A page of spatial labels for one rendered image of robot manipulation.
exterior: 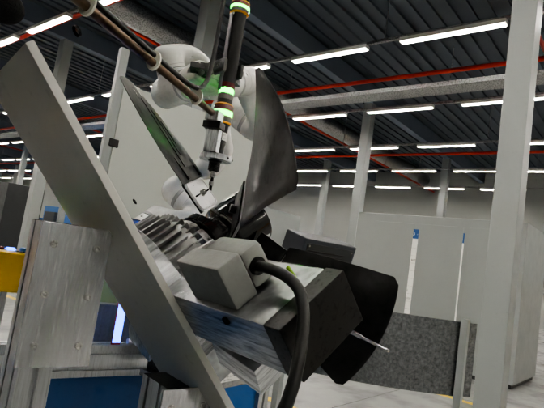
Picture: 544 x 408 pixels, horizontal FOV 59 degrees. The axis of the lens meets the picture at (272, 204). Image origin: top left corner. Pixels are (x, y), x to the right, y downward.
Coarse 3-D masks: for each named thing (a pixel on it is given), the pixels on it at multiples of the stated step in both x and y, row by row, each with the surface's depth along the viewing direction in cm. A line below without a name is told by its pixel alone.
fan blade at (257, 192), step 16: (256, 80) 77; (256, 96) 79; (272, 96) 72; (256, 112) 80; (272, 112) 72; (256, 128) 81; (272, 128) 73; (288, 128) 67; (256, 144) 82; (272, 144) 73; (288, 144) 67; (256, 160) 81; (272, 160) 73; (288, 160) 67; (256, 176) 80; (272, 176) 72; (288, 176) 67; (256, 192) 78; (272, 192) 71; (288, 192) 67; (256, 208) 77; (240, 224) 83
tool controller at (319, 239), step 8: (288, 232) 170; (296, 232) 167; (304, 232) 174; (288, 240) 169; (296, 240) 166; (304, 240) 163; (312, 240) 164; (320, 240) 167; (328, 240) 172; (336, 240) 179; (288, 248) 168; (296, 248) 165; (304, 248) 163; (312, 248) 165; (320, 248) 167; (328, 248) 169; (336, 248) 172; (344, 248) 174; (352, 248) 177; (328, 256) 170; (336, 256) 173; (344, 256) 175; (352, 256) 178
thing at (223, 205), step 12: (228, 204) 94; (192, 216) 91; (204, 216) 90; (216, 216) 93; (228, 216) 92; (264, 216) 95; (204, 228) 89; (216, 228) 88; (228, 228) 92; (240, 228) 92; (252, 228) 93; (264, 228) 95
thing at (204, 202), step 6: (198, 180) 98; (186, 186) 92; (192, 186) 94; (198, 186) 97; (204, 186) 99; (192, 192) 93; (198, 192) 95; (210, 192) 100; (198, 198) 94; (204, 198) 96; (210, 198) 98; (198, 204) 92; (204, 204) 94; (210, 204) 97; (204, 210) 93
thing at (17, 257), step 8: (0, 256) 107; (8, 256) 108; (16, 256) 109; (0, 264) 107; (8, 264) 108; (16, 264) 109; (0, 272) 107; (8, 272) 108; (16, 272) 110; (0, 280) 107; (8, 280) 108; (16, 280) 110; (0, 288) 107; (8, 288) 108; (16, 288) 110
